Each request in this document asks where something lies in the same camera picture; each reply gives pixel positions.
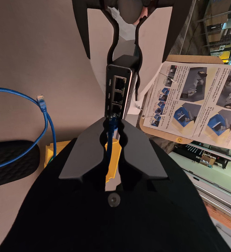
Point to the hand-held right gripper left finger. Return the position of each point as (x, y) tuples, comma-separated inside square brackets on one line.
[(82, 155)]

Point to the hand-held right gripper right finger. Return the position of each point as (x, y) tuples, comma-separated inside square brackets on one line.
[(143, 155)]

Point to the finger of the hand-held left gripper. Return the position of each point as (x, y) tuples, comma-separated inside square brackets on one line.
[(99, 39), (154, 39)]

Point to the yellow plastic bin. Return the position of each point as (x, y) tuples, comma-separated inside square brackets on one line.
[(115, 157)]

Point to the black network switch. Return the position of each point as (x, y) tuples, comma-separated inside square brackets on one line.
[(109, 94)]

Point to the instruction sheet on stand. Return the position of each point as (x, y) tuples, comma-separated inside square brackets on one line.
[(156, 130)]

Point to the yellow smiley sticker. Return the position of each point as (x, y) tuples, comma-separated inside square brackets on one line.
[(179, 139)]

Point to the white board stand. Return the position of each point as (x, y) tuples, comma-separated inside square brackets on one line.
[(135, 110)]

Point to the black wrist rest pad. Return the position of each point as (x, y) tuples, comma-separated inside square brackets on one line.
[(9, 163)]

